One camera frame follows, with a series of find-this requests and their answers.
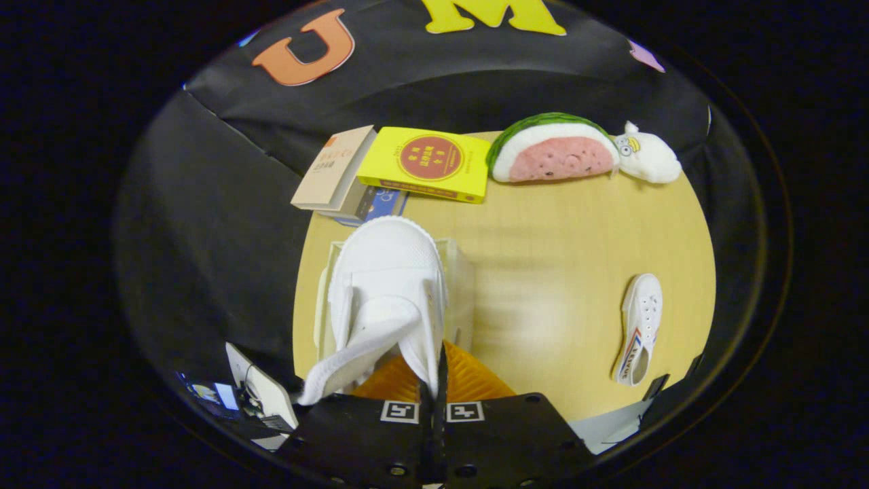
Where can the black flat device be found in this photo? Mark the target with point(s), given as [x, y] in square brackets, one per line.
[655, 387]

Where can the white plush toy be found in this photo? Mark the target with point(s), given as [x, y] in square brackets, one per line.
[652, 159]

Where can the beige foldable storage box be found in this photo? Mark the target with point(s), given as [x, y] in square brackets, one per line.
[460, 285]

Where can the grey book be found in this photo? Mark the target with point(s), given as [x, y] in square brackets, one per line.
[349, 200]

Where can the white canvas shoe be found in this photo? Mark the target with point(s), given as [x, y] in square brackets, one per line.
[387, 272]
[641, 319]

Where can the black backdrop cloth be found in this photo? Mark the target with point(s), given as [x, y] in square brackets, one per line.
[204, 238]

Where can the yellow book with red circle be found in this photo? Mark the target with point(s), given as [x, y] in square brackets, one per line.
[428, 159]

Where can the beige book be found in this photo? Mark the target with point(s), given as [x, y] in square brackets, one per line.
[333, 170]

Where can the watermelon slice plush toy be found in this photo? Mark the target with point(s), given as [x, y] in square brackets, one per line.
[553, 156]

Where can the white device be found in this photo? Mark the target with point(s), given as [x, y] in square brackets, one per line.
[268, 394]

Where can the computer screen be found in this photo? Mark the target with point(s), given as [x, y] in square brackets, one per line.
[217, 394]

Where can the blue book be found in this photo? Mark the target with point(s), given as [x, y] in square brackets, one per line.
[383, 204]

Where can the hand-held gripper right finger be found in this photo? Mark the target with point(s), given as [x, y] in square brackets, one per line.
[506, 441]

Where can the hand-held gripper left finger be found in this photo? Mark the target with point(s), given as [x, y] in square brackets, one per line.
[366, 441]

